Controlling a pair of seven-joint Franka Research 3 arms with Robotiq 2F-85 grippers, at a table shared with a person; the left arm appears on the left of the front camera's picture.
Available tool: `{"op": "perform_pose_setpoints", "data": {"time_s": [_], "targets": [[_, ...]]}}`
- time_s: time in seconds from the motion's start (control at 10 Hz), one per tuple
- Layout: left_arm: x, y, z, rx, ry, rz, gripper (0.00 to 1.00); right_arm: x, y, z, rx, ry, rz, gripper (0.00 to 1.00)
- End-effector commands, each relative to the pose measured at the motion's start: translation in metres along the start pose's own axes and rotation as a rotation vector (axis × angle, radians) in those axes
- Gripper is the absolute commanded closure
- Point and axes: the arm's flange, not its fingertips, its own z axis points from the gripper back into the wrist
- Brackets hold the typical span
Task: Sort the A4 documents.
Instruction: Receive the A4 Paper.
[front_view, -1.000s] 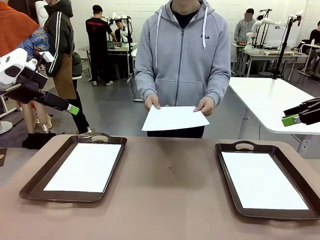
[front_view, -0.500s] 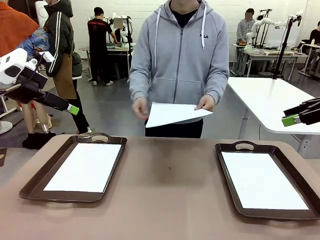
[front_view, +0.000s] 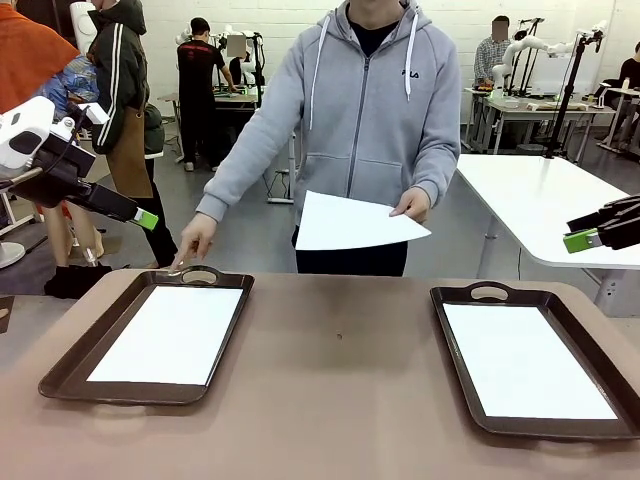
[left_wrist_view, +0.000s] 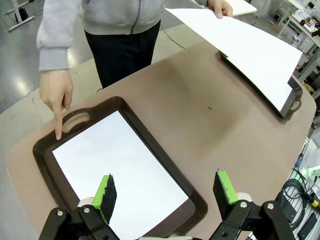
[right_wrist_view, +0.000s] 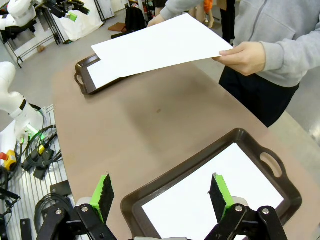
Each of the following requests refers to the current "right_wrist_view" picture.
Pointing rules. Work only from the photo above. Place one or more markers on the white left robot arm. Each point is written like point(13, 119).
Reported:
point(6, 77)

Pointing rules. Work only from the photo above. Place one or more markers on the small brown object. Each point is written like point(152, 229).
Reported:
point(41, 49)

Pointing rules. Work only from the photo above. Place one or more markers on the brown cardboard piece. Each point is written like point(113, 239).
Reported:
point(117, 26)

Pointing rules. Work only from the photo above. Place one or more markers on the person's left forearm grey sleeve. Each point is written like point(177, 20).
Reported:
point(295, 57)

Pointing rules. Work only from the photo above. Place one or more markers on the brown plastic serving tray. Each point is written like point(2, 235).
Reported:
point(91, 60)
point(180, 172)

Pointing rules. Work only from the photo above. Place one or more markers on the yellow emergency stop button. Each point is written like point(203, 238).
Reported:
point(10, 161)

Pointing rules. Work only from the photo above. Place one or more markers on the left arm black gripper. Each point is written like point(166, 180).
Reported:
point(60, 8)

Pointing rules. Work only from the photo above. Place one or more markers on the black fabric bag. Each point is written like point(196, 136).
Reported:
point(135, 20)

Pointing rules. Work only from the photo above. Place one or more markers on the orange cloth garment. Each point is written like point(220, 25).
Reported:
point(207, 5)

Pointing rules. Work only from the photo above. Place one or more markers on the figure in dark striped jacket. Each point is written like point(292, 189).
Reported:
point(227, 22)

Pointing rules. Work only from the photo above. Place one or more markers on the black mounting bracket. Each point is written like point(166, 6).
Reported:
point(61, 187)

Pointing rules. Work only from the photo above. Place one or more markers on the person's left hand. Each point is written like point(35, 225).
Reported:
point(245, 58)

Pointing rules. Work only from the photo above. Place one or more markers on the white plastic bag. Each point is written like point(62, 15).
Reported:
point(82, 27)

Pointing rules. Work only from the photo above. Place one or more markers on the person's right forearm grey sleeve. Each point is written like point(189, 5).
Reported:
point(175, 7)

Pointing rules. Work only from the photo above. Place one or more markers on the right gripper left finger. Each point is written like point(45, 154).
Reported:
point(100, 200)

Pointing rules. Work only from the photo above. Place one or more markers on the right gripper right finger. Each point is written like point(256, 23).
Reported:
point(222, 200)

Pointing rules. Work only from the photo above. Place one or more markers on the aluminium slotted mounting plate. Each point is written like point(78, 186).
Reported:
point(25, 190)

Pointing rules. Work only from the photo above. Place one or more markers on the white A4 paper sheet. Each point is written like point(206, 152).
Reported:
point(100, 75)
point(180, 215)
point(162, 45)

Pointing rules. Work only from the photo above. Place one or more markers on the person's right hand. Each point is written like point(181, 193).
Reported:
point(157, 21)

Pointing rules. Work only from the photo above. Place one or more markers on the black metal rack frame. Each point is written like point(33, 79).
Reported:
point(53, 28)

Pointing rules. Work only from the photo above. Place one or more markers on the yellow black plug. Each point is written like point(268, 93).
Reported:
point(41, 150)

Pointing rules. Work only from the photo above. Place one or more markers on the person in grey hoodie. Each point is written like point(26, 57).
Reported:
point(287, 37)

